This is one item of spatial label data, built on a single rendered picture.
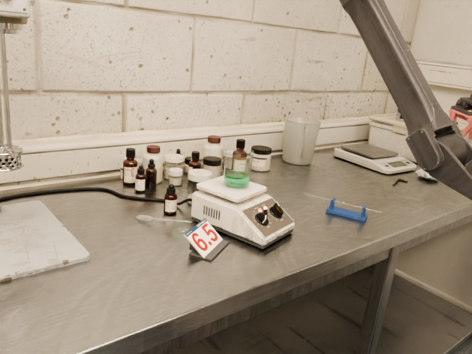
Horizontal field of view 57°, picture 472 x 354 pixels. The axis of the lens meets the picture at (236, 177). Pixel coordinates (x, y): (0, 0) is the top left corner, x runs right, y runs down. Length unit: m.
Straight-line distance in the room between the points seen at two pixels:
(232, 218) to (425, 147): 0.39
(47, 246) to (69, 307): 0.19
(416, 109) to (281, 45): 0.88
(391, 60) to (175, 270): 0.53
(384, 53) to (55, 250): 0.68
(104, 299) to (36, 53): 0.68
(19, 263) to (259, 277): 0.41
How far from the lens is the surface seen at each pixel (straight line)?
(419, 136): 0.79
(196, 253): 0.85
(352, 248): 0.98
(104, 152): 1.24
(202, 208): 0.96
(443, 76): 2.17
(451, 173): 0.80
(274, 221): 0.94
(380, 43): 0.85
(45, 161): 1.19
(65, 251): 0.85
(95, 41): 1.24
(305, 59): 1.72
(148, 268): 0.81
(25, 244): 0.89
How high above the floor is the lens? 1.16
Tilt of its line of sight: 18 degrees down
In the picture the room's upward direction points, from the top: 6 degrees clockwise
